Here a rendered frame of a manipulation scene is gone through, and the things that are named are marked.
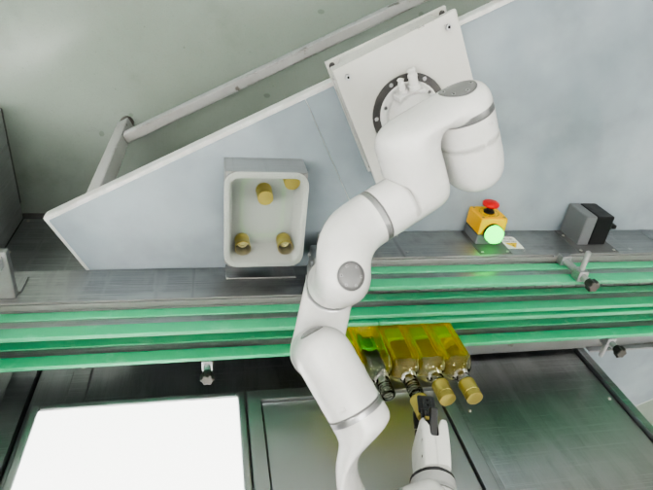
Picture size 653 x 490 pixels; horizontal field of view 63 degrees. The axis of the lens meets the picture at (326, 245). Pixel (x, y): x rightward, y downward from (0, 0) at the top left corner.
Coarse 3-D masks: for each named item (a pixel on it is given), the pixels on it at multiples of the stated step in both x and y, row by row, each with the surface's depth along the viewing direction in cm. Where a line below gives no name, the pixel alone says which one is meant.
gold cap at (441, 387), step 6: (438, 378) 108; (444, 378) 108; (432, 384) 108; (438, 384) 107; (444, 384) 106; (438, 390) 106; (444, 390) 105; (450, 390) 105; (438, 396) 105; (444, 396) 104; (450, 396) 104; (444, 402) 105; (450, 402) 105
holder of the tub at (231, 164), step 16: (224, 160) 112; (240, 160) 113; (256, 160) 114; (272, 160) 115; (288, 160) 116; (224, 176) 109; (240, 272) 125; (256, 272) 126; (272, 272) 126; (288, 272) 127
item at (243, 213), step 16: (240, 176) 107; (256, 176) 108; (272, 176) 108; (288, 176) 109; (304, 176) 111; (224, 192) 108; (240, 192) 117; (256, 192) 117; (272, 192) 118; (288, 192) 119; (304, 192) 112; (224, 208) 110; (240, 208) 119; (256, 208) 119; (272, 208) 120; (288, 208) 121; (304, 208) 114; (224, 224) 112; (240, 224) 121; (256, 224) 121; (272, 224) 122; (288, 224) 123; (304, 224) 116; (224, 240) 114; (256, 240) 123; (272, 240) 124; (224, 256) 116; (240, 256) 119; (256, 256) 120; (272, 256) 121; (288, 256) 122
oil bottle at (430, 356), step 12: (420, 324) 121; (408, 336) 118; (420, 336) 117; (432, 336) 117; (420, 348) 113; (432, 348) 114; (420, 360) 111; (432, 360) 111; (444, 360) 111; (420, 372) 112
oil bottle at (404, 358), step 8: (384, 328) 118; (392, 328) 118; (400, 328) 119; (384, 336) 116; (392, 336) 116; (400, 336) 116; (392, 344) 113; (400, 344) 114; (408, 344) 114; (392, 352) 112; (400, 352) 111; (408, 352) 112; (400, 360) 109; (408, 360) 110; (416, 360) 110; (400, 368) 109; (408, 368) 109; (416, 368) 109; (392, 376) 111; (400, 376) 109
